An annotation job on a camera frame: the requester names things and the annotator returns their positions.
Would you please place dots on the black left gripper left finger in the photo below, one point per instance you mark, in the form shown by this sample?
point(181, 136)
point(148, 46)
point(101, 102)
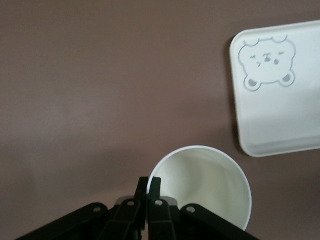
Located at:
point(125, 220)

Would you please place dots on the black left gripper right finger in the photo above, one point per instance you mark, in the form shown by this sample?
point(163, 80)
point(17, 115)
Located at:
point(162, 220)

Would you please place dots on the white plastic cup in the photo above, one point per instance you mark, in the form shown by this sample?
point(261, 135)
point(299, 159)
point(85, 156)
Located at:
point(207, 185)

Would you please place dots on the cream bear print tray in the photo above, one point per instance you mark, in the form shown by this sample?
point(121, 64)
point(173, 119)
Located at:
point(280, 107)

